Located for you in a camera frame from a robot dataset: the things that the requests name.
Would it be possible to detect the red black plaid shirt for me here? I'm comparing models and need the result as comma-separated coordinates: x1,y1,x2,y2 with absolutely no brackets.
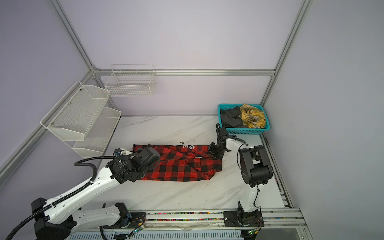
132,145,223,182

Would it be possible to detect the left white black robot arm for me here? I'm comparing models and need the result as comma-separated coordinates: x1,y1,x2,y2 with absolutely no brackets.
33,148,161,240

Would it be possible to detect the dark grey shirt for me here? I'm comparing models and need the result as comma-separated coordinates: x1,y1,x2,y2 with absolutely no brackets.
220,107,245,128

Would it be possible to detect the teal plastic basket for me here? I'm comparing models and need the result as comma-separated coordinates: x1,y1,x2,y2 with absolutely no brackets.
218,104,270,135

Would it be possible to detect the yellow plaid shirt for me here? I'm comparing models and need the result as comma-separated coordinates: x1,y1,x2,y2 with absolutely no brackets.
240,104,267,129

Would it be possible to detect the white mesh two-tier shelf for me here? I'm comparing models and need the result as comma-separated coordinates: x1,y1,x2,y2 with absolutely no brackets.
40,81,122,159

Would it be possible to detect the white wire basket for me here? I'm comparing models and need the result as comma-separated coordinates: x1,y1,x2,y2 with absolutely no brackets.
105,65,157,97

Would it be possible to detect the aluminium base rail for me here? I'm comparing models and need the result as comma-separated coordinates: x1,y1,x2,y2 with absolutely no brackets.
58,207,308,233

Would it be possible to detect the left black corrugated cable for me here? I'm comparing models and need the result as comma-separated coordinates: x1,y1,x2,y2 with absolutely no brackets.
4,155,116,240

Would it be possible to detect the aluminium frame profile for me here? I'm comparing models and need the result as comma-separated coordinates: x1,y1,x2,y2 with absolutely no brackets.
1,1,313,189

